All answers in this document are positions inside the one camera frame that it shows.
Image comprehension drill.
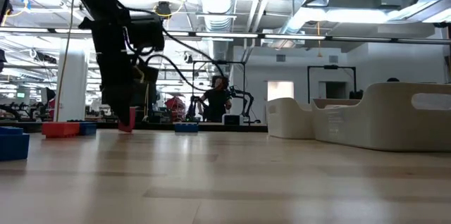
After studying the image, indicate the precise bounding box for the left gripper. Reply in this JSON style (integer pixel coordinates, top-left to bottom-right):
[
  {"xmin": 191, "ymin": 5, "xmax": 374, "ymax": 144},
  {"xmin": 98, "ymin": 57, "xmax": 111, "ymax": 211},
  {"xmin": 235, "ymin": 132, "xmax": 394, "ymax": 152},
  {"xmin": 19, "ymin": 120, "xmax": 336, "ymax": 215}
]
[{"xmin": 79, "ymin": 18, "xmax": 135, "ymax": 126}]

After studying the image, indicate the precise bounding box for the red building block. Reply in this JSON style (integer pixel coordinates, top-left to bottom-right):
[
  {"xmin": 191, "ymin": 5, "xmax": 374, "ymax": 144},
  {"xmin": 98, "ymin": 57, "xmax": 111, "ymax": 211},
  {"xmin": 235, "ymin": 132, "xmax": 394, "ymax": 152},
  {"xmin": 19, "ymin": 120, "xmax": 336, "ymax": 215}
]
[
  {"xmin": 41, "ymin": 122, "xmax": 81, "ymax": 139},
  {"xmin": 118, "ymin": 106, "xmax": 137, "ymax": 134}
]

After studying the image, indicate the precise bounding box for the small blue block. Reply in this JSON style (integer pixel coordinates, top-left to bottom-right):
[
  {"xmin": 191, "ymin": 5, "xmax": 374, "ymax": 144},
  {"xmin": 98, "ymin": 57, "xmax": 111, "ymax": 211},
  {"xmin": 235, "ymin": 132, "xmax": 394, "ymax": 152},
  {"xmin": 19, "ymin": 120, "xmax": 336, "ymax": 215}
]
[{"xmin": 78, "ymin": 121, "xmax": 98, "ymax": 137}]

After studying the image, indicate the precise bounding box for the blue building block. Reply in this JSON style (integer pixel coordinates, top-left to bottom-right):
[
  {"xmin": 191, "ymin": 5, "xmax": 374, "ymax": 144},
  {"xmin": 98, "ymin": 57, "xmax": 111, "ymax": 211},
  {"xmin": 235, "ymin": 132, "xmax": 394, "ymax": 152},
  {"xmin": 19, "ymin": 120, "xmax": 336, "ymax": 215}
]
[
  {"xmin": 173, "ymin": 122, "xmax": 199, "ymax": 134},
  {"xmin": 0, "ymin": 126, "xmax": 30, "ymax": 162}
]

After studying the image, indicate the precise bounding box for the black monitor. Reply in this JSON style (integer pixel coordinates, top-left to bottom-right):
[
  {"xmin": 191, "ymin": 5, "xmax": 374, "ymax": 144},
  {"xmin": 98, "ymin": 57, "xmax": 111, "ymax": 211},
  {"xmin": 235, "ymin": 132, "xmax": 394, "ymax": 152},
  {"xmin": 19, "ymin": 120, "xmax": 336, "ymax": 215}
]
[{"xmin": 101, "ymin": 74, "xmax": 158, "ymax": 112}]

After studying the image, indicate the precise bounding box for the white pillar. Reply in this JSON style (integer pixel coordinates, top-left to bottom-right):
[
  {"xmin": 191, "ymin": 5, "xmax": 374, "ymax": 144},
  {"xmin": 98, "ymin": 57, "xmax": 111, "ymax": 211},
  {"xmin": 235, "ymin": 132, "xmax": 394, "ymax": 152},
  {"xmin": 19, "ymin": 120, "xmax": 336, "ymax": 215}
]
[{"xmin": 56, "ymin": 39, "xmax": 88, "ymax": 123}]

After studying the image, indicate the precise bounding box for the red bag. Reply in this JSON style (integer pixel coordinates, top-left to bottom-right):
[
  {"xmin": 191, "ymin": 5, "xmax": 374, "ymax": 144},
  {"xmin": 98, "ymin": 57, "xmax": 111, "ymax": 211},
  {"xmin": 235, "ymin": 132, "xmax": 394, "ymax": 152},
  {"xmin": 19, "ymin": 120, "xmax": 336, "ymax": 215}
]
[{"xmin": 164, "ymin": 96, "xmax": 187, "ymax": 122}]

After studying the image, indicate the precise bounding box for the white box device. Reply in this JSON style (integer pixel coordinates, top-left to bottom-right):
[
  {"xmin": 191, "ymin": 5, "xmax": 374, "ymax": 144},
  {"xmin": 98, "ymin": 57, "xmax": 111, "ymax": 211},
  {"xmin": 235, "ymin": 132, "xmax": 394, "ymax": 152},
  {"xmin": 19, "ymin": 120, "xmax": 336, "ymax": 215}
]
[{"xmin": 221, "ymin": 113, "xmax": 244, "ymax": 127}]

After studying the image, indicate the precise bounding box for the black bar with light strips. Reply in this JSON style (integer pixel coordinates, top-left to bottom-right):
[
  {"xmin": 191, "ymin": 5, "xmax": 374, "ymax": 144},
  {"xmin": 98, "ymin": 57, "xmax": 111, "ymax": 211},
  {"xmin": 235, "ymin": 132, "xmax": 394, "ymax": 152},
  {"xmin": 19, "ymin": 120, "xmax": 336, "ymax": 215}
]
[{"xmin": 0, "ymin": 25, "xmax": 451, "ymax": 46}]

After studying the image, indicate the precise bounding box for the bright white window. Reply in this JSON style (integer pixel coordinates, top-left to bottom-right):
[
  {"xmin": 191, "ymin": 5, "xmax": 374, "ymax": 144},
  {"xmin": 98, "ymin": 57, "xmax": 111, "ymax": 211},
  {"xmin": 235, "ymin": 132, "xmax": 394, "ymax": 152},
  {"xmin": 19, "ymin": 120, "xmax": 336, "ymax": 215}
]
[{"xmin": 266, "ymin": 81, "xmax": 295, "ymax": 102}]

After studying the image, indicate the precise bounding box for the white plastic bin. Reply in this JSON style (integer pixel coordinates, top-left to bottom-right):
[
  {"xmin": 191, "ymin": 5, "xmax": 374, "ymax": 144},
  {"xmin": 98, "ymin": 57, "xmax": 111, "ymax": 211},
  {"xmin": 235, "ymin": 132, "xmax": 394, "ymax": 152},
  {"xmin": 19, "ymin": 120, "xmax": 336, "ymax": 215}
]
[{"xmin": 266, "ymin": 97, "xmax": 316, "ymax": 140}]

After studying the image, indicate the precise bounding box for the grey plastic bin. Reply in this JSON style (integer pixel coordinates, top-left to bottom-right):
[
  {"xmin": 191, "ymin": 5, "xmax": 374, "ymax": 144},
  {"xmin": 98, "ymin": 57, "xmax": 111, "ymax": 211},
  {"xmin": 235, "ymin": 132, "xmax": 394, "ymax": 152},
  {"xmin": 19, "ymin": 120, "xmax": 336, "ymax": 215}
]
[{"xmin": 311, "ymin": 82, "xmax": 451, "ymax": 153}]

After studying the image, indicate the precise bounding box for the black table frame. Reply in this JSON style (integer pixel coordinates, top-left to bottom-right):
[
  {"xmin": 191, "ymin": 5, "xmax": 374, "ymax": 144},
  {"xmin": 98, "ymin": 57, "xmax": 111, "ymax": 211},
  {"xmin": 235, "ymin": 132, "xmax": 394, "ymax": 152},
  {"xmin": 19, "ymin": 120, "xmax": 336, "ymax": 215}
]
[{"xmin": 0, "ymin": 120, "xmax": 268, "ymax": 134}]

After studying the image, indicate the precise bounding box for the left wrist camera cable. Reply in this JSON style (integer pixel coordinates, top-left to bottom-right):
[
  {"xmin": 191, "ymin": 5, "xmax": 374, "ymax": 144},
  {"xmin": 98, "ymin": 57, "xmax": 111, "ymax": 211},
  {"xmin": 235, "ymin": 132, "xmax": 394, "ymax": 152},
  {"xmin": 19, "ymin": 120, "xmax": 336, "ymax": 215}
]
[{"xmin": 121, "ymin": 5, "xmax": 226, "ymax": 93}]

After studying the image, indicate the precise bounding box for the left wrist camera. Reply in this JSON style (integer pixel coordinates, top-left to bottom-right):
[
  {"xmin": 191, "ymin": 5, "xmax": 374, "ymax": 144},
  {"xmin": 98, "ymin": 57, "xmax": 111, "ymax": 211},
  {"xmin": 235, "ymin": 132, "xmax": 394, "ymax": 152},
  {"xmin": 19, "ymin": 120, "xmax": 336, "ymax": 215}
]
[{"xmin": 127, "ymin": 15, "xmax": 166, "ymax": 53}]

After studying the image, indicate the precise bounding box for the black stand frame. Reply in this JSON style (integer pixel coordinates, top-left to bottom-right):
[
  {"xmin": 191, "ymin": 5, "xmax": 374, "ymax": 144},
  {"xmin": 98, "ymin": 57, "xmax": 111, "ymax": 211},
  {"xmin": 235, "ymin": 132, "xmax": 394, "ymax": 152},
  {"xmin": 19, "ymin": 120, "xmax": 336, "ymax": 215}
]
[
  {"xmin": 307, "ymin": 65, "xmax": 357, "ymax": 100},
  {"xmin": 192, "ymin": 60, "xmax": 247, "ymax": 119}
]

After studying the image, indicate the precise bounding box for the hanging yellow cord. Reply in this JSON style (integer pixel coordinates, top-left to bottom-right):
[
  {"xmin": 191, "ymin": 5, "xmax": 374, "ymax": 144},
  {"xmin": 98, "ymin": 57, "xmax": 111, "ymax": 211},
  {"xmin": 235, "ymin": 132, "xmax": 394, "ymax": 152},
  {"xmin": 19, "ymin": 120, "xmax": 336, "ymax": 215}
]
[{"xmin": 316, "ymin": 21, "xmax": 323, "ymax": 58}]

